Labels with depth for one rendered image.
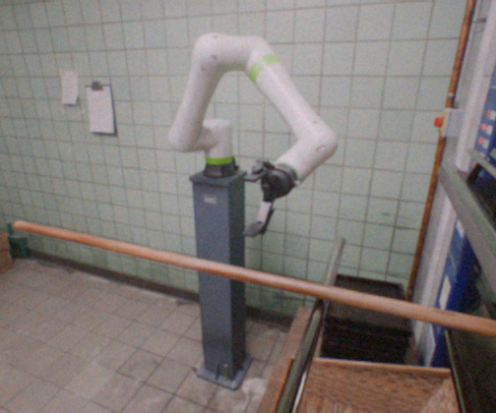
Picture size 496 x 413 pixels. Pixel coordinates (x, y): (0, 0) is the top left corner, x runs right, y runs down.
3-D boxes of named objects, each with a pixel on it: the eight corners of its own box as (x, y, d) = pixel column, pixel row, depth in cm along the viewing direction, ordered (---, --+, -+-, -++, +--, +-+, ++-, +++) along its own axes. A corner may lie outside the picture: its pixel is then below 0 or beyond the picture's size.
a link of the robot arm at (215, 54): (160, 138, 143) (192, 22, 102) (194, 134, 152) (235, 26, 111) (171, 161, 139) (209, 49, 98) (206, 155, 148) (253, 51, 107)
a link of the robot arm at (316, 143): (268, 94, 120) (249, 86, 111) (289, 69, 114) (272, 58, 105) (323, 171, 106) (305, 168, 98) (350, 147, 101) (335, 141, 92)
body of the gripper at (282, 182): (289, 170, 92) (279, 178, 84) (288, 199, 95) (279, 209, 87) (264, 167, 95) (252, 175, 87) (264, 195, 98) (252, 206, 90)
